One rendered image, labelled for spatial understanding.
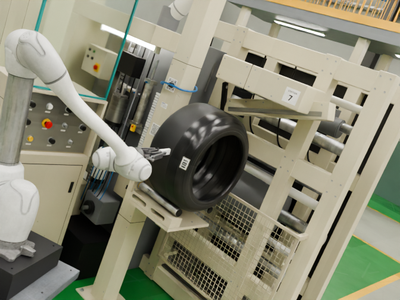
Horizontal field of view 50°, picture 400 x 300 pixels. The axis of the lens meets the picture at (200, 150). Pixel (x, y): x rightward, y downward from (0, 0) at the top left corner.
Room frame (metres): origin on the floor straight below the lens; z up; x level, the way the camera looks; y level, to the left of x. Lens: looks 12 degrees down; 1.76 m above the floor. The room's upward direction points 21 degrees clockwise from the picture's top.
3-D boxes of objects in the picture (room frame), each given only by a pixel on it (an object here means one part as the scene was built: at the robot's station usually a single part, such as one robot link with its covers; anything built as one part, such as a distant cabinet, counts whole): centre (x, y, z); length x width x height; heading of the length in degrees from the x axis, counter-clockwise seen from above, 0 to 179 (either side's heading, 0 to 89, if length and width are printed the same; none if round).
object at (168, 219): (2.33, 0.12, 0.84); 0.36 x 0.09 x 0.06; 53
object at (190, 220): (2.44, 0.04, 0.80); 0.37 x 0.36 x 0.02; 143
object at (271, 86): (2.60, -0.24, 1.71); 0.61 x 0.25 x 0.15; 53
